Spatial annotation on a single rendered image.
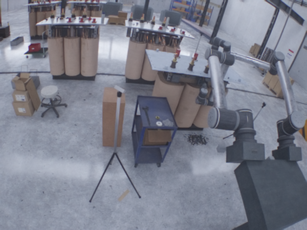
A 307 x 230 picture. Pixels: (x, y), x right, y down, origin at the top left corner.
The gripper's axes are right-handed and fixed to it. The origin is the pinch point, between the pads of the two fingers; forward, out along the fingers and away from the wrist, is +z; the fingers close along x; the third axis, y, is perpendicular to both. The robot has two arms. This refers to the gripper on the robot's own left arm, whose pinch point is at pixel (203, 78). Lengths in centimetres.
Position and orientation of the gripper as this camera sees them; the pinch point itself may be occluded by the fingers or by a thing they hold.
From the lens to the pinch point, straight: 268.3
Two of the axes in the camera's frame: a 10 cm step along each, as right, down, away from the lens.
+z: 2.2, -7.5, 6.3
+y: 1.6, -6.1, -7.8
